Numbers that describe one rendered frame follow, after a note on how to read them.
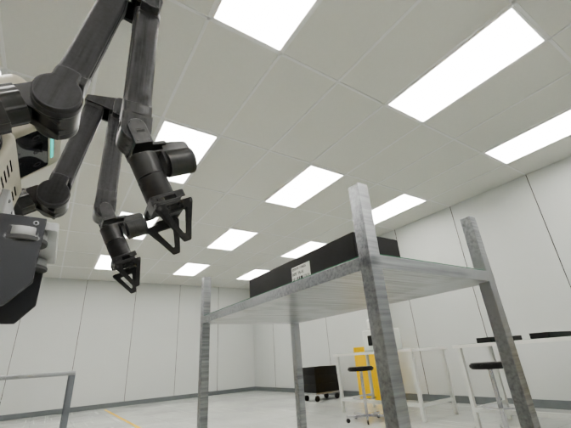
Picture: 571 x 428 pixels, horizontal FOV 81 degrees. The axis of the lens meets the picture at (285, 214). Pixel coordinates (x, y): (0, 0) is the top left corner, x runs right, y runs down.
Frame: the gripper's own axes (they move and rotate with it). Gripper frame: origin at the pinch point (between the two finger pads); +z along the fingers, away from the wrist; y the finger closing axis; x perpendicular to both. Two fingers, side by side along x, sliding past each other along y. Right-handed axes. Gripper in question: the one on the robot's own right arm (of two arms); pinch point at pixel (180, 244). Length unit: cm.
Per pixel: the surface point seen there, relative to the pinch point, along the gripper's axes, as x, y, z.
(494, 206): -523, 196, 76
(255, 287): -34, 50, 16
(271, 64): -165, 120, -138
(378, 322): -20.2, -19.0, 28.8
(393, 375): -17.1, -19.8, 36.8
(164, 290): -203, 955, -71
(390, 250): -51, -2, 22
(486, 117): -379, 87, -32
